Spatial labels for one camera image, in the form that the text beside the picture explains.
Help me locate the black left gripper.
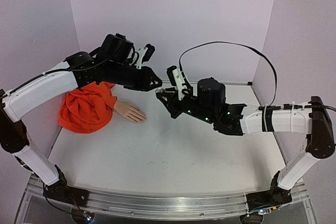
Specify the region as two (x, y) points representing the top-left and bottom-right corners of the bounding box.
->
(106, 61), (165, 92)

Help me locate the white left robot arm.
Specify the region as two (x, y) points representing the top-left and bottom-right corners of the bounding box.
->
(1, 34), (162, 201)

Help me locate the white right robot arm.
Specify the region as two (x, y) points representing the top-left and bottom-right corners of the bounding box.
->
(154, 99), (305, 195)

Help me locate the mannequin hand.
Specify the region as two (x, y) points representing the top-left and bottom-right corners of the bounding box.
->
(114, 101), (147, 123)

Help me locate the orange cloth sleeve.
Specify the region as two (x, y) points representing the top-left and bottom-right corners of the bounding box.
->
(58, 82), (117, 134)

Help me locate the aluminium back rail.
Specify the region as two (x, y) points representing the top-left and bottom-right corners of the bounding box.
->
(160, 79), (254, 86)

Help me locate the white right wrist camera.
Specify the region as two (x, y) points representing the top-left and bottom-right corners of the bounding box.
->
(166, 66), (193, 101)

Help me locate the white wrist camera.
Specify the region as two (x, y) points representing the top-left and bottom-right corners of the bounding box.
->
(131, 44), (155, 69)
(166, 66), (193, 101)

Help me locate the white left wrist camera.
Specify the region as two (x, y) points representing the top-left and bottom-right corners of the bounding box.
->
(131, 44), (155, 69)

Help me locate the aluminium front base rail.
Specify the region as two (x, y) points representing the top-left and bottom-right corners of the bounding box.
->
(15, 175), (317, 223)

